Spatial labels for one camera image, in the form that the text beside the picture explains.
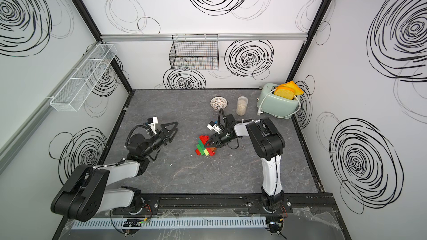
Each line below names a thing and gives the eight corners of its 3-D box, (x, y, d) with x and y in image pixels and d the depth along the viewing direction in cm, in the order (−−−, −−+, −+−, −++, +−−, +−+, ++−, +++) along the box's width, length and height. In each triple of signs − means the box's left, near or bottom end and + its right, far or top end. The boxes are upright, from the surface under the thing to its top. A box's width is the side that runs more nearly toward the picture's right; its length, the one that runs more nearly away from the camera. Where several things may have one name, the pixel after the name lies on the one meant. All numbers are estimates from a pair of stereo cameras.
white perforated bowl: (212, 110, 110) (212, 105, 106) (209, 102, 115) (209, 97, 111) (227, 107, 112) (228, 102, 108) (224, 99, 117) (224, 94, 113)
